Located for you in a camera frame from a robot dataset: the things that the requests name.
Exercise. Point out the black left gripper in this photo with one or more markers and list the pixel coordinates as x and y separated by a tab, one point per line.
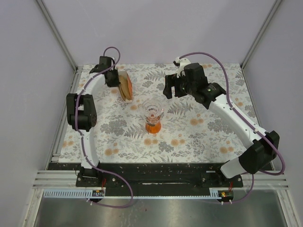
116	83

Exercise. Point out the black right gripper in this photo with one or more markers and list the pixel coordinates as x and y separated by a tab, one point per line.
171	81

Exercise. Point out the orange coffee filter box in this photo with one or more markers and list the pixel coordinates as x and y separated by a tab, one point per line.
125	87

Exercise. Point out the clear glass dripper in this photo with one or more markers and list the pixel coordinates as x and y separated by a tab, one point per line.
152	108

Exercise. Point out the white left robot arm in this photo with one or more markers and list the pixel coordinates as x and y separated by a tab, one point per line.
82	117

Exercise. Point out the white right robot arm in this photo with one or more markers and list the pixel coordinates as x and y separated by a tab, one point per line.
261	146

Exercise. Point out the orange glass carafe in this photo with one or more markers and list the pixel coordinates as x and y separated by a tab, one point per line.
153	124

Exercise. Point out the floral patterned tablecloth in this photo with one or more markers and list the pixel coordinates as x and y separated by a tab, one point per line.
189	132

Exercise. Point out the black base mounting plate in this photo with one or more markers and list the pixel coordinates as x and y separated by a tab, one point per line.
112	179

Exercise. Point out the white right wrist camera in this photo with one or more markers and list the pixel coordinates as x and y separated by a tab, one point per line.
180	63

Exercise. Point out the light blue cable duct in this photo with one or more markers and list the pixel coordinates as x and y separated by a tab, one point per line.
114	193

